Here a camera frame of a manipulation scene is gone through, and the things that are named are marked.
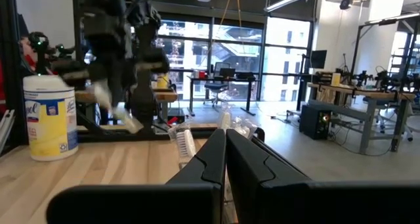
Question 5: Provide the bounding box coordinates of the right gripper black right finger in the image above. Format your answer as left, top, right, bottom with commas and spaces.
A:
226, 129, 420, 224

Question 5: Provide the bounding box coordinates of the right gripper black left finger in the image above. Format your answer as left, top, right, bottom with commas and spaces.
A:
45, 129, 227, 224

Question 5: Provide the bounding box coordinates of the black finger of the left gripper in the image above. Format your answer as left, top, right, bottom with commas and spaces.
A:
106, 82, 118, 108
116, 82, 129, 108

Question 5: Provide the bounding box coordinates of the green toothbrush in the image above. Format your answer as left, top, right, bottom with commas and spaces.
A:
93, 80, 144, 135

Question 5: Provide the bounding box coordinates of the wooden workbench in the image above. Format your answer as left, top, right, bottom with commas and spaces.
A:
75, 91, 178, 126
306, 82, 420, 154

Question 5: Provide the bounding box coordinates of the yellow Lysol wipes canister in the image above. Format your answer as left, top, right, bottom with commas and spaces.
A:
22, 74, 79, 162

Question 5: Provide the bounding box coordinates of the person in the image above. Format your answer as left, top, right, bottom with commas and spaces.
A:
18, 35, 37, 77

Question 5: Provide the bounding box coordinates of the black computer tower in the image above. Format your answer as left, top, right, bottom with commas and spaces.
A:
299, 104, 332, 141

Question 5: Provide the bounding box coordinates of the black office chair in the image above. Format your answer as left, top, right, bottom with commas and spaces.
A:
203, 62, 231, 108

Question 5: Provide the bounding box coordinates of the black office desk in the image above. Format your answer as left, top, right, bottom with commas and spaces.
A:
186, 75, 260, 116

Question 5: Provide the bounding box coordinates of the black monitor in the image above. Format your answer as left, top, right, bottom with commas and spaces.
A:
310, 49, 328, 70

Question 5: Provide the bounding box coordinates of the ceiling light strip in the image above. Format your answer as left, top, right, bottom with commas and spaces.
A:
264, 0, 324, 14

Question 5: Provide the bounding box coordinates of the black frame clamp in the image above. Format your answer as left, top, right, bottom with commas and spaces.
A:
252, 127, 266, 143

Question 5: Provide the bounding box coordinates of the white flat rail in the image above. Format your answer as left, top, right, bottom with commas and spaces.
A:
0, 109, 16, 152

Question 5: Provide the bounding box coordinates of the yellow hanging rope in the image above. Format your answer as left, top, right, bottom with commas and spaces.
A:
219, 0, 243, 28

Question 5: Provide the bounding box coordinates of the large glass window wall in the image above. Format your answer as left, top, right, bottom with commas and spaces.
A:
154, 10, 316, 103

